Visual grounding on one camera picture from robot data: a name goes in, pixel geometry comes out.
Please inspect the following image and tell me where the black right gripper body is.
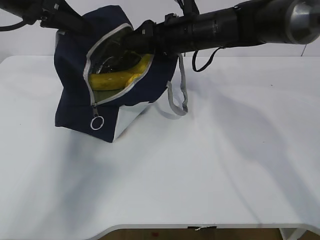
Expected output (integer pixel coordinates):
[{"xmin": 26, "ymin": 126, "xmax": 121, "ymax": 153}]
[{"xmin": 124, "ymin": 13, "xmax": 198, "ymax": 55}]

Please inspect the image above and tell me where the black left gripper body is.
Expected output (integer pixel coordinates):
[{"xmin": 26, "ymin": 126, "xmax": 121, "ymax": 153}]
[{"xmin": 37, "ymin": 0, "xmax": 75, "ymax": 28}]

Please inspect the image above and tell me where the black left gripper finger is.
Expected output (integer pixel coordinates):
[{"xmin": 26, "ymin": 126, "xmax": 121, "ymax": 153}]
[{"xmin": 56, "ymin": 4, "xmax": 94, "ymax": 36}]

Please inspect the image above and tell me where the yellow banana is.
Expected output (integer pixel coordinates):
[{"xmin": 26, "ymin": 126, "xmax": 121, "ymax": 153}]
[{"xmin": 88, "ymin": 54, "xmax": 154, "ymax": 91}]

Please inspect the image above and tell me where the navy blue lunch bag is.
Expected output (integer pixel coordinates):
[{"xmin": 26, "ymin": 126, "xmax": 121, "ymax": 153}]
[{"xmin": 54, "ymin": 5, "xmax": 188, "ymax": 143}]

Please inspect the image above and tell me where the green lid glass container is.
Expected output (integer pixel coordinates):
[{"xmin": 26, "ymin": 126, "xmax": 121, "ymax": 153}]
[{"xmin": 93, "ymin": 89, "xmax": 122, "ymax": 104}]

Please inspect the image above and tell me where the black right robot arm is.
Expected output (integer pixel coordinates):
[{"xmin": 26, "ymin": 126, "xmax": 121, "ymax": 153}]
[{"xmin": 122, "ymin": 0, "xmax": 320, "ymax": 54}]

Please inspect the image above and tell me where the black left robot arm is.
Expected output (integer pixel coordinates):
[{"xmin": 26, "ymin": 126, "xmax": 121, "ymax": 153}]
[{"xmin": 0, "ymin": 0, "xmax": 95, "ymax": 37}]

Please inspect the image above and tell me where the black tape on table edge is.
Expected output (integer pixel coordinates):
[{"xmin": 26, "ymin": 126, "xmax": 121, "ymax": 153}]
[{"xmin": 187, "ymin": 226, "xmax": 217, "ymax": 231}]

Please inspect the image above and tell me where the black cable loop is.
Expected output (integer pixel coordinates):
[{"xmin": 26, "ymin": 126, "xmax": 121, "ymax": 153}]
[{"xmin": 191, "ymin": 46, "xmax": 227, "ymax": 73}]

